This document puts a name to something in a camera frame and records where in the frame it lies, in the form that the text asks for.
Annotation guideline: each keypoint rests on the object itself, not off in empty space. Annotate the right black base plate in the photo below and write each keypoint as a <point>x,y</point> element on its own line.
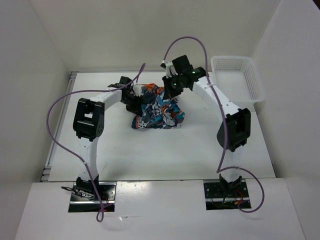
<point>216,200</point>

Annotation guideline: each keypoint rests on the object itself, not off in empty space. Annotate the colourful patterned shorts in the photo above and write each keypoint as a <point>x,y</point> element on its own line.
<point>157,113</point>

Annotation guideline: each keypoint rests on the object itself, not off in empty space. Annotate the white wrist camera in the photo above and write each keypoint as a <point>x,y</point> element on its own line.
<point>137,90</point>
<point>169,68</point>

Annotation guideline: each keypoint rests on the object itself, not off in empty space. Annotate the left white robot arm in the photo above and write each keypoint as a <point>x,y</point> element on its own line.
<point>89,124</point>

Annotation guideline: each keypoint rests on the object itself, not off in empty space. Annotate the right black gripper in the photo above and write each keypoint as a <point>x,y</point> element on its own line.
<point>169,93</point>

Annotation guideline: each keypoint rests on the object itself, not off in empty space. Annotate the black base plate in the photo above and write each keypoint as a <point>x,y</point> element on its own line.
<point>216,200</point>
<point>83,202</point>

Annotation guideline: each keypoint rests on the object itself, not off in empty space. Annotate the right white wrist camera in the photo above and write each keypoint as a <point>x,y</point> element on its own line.
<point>169,68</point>

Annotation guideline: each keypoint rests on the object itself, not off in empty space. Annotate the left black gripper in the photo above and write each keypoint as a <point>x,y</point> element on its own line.
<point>136,109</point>

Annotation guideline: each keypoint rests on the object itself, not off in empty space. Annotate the white plastic basket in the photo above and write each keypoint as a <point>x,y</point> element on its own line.
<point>238,78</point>

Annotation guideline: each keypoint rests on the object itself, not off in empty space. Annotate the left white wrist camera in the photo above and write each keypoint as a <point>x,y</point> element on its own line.
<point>137,90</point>

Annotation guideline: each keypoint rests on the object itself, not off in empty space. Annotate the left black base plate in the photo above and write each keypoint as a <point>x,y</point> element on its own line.
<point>83,202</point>

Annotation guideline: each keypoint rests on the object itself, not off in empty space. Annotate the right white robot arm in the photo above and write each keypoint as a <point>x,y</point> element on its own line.
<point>235,128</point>

